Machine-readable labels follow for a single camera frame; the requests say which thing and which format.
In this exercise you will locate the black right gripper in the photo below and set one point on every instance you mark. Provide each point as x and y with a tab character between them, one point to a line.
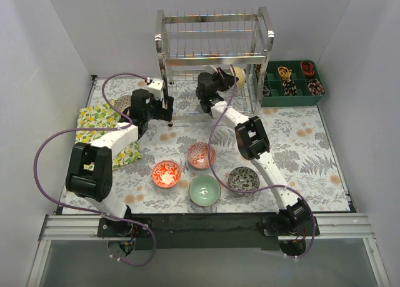
224	79

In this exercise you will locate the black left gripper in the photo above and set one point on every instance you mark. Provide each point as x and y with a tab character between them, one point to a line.
167	107

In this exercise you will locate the yellow and teal patterned bowl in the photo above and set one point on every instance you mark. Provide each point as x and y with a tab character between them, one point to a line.
240	76

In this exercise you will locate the small purple patterned bowl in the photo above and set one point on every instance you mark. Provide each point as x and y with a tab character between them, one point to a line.
122	103

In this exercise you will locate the black leaf patterned bowl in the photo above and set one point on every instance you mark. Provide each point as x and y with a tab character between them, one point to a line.
243	180

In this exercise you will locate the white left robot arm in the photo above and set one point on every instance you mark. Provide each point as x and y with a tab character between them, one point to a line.
90	171

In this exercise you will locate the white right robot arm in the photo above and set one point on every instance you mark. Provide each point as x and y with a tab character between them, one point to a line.
253	144

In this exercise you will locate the stainless steel dish rack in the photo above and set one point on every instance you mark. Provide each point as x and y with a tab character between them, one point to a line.
190	43

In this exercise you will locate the orange geometric patterned bowl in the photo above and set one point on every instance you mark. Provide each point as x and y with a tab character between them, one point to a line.
200	155

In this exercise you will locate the floral patterned table mat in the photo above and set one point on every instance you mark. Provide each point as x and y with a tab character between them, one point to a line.
299	146

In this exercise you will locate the orange floral patterned bowl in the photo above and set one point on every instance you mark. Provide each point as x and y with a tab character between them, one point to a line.
166	174

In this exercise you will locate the lemon print cloth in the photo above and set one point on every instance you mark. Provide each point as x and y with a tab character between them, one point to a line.
103	116

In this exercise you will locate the green compartment organizer tray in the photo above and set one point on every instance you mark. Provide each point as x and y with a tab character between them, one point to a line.
291	83

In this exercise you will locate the mint green bowl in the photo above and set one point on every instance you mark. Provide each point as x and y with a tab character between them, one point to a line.
204	191

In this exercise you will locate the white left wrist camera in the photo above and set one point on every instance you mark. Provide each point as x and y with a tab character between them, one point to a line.
155	87

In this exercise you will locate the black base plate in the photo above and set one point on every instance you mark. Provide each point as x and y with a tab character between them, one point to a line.
221	230

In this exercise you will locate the aluminium front rail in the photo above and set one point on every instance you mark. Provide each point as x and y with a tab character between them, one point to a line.
86	227

